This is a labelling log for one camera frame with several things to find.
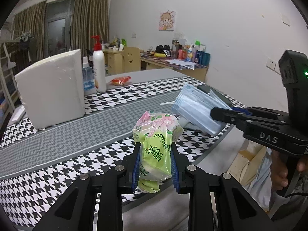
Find left brown curtain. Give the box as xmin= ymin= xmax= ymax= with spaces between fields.
xmin=13 ymin=1 xmax=46 ymax=60

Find blue toiletry bottles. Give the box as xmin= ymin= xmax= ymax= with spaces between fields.
xmin=185 ymin=41 xmax=210 ymax=66

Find white pump lotion bottle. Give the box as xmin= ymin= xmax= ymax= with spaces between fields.
xmin=91 ymin=35 xmax=106 ymax=93

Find wooden desk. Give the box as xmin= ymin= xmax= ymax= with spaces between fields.
xmin=141 ymin=53 xmax=208 ymax=82
xmin=103 ymin=49 xmax=124 ymax=75

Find anime girl poster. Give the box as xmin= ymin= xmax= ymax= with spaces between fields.
xmin=159 ymin=10 xmax=176 ymax=31

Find glass balcony door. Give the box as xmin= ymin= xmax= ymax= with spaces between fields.
xmin=44 ymin=0 xmax=75 ymax=57

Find far wooden desk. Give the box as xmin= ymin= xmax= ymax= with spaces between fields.
xmin=103 ymin=49 xmax=124 ymax=75

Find brown curtain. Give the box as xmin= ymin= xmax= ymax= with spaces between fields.
xmin=71 ymin=0 xmax=109 ymax=56
xmin=13 ymin=1 xmax=46 ymax=60

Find right brown curtain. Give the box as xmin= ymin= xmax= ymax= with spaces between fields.
xmin=71 ymin=0 xmax=109 ymax=56

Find person right hand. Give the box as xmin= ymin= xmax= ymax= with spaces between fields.
xmin=269 ymin=149 xmax=308 ymax=191

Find clear blue spray bottle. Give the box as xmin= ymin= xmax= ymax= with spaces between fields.
xmin=82 ymin=56 xmax=95 ymax=95

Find metal bunk bed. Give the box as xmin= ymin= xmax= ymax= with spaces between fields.
xmin=1 ymin=30 xmax=32 ymax=114

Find white papers on desk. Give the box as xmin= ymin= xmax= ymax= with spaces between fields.
xmin=167 ymin=59 xmax=195 ymax=70

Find blue face mask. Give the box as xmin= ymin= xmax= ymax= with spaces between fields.
xmin=165 ymin=83 xmax=231 ymax=136

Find wooden smiley chair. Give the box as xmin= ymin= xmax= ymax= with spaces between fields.
xmin=123 ymin=46 xmax=141 ymax=73

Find white foam box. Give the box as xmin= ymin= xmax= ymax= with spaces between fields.
xmin=15 ymin=49 xmax=85 ymax=129

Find houndstooth table runner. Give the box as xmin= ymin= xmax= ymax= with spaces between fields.
xmin=0 ymin=75 xmax=248 ymax=228

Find red snack packet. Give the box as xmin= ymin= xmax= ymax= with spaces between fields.
xmin=110 ymin=76 xmax=131 ymax=86

